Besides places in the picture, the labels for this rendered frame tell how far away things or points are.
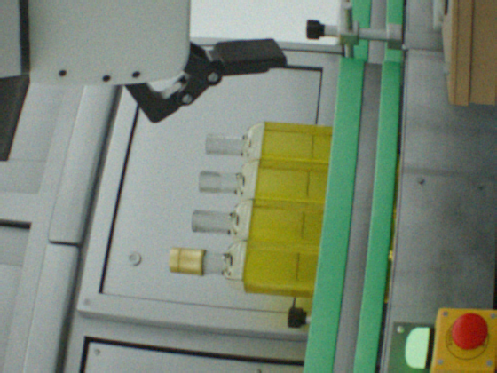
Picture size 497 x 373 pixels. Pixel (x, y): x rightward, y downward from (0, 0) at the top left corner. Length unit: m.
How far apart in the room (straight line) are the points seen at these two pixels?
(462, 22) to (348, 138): 0.41
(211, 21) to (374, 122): 0.51
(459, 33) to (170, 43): 0.35
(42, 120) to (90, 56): 1.12
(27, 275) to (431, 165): 0.66
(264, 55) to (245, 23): 1.06
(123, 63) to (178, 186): 0.95
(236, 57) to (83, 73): 0.10
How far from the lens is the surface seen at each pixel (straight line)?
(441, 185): 1.21
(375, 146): 1.25
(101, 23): 0.59
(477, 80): 0.90
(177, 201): 1.53
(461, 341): 1.02
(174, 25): 0.60
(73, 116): 1.68
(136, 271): 1.49
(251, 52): 0.64
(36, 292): 1.52
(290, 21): 1.68
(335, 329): 1.15
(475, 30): 0.89
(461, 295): 1.15
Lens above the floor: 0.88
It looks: 8 degrees up
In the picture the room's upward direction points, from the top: 86 degrees counter-clockwise
